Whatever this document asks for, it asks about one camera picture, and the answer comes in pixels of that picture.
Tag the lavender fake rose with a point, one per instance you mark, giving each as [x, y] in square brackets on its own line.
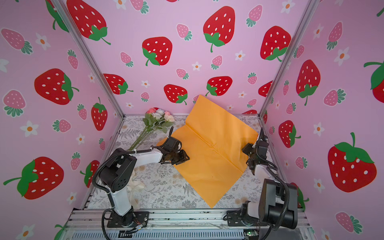
[160, 111]

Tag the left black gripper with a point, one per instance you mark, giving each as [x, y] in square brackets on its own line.
[183, 157]

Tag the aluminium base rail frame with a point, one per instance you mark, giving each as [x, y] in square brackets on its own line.
[165, 224]

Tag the vertical aluminium post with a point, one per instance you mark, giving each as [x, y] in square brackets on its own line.
[86, 23]
[300, 30]

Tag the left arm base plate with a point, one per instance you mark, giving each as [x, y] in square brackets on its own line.
[129, 220]

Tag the right vertical aluminium post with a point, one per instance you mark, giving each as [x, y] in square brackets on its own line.
[300, 30]

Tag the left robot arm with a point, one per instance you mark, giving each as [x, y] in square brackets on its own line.
[114, 174]

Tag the cream ribbon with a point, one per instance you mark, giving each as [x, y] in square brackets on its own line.
[133, 187]

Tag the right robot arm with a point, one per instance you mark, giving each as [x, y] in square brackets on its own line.
[278, 204]

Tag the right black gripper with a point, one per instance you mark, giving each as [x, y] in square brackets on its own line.
[249, 146]

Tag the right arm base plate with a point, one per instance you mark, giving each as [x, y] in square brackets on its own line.
[238, 219]

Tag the orange wrapping paper sheet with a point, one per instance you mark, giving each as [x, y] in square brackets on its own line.
[213, 139]

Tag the left vertical aluminium post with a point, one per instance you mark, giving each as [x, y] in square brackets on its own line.
[86, 23]

